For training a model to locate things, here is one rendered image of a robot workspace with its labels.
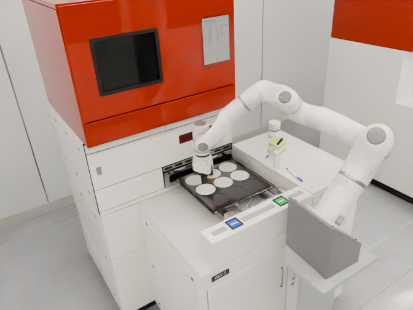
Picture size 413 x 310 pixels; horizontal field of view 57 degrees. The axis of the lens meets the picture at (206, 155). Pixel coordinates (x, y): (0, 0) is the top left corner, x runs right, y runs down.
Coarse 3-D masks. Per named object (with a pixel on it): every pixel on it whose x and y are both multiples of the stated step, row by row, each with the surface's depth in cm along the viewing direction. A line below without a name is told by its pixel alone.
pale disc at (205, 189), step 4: (204, 184) 195; (208, 184) 195; (196, 188) 192; (200, 188) 192; (204, 188) 192; (208, 188) 192; (212, 188) 191; (200, 192) 189; (204, 192) 189; (208, 192) 189; (212, 192) 189
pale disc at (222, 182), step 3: (219, 177) 200; (222, 177) 200; (225, 177) 200; (216, 180) 198; (219, 180) 198; (222, 180) 197; (225, 180) 197; (228, 180) 197; (231, 180) 197; (216, 183) 195; (219, 183) 195; (222, 183) 195; (225, 183) 195; (228, 183) 195; (231, 183) 194; (219, 186) 193; (222, 186) 192; (225, 186) 192
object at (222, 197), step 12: (216, 168) 209; (240, 168) 207; (180, 180) 200; (240, 180) 196; (252, 180) 196; (216, 192) 188; (228, 192) 188; (240, 192) 187; (252, 192) 187; (216, 204) 179; (228, 204) 179
